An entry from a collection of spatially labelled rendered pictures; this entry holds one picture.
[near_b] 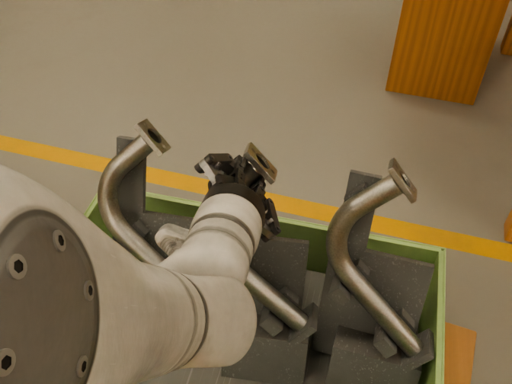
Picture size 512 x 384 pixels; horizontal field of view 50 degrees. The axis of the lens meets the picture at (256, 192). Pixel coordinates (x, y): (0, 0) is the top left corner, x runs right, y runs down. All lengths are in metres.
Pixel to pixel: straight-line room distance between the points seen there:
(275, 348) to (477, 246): 1.54
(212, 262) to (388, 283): 0.40
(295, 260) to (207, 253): 0.35
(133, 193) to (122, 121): 1.90
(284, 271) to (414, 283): 0.19
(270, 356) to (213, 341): 0.49
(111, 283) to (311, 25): 3.31
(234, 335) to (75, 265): 0.27
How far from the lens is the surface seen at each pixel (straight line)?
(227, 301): 0.42
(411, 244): 0.95
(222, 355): 0.42
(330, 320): 0.90
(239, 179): 0.65
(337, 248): 0.77
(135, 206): 0.89
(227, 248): 0.51
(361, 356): 0.86
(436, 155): 2.64
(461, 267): 2.22
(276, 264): 0.84
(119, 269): 0.21
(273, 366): 0.89
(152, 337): 0.25
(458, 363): 1.05
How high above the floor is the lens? 1.68
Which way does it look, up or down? 46 degrees down
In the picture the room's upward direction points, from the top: straight up
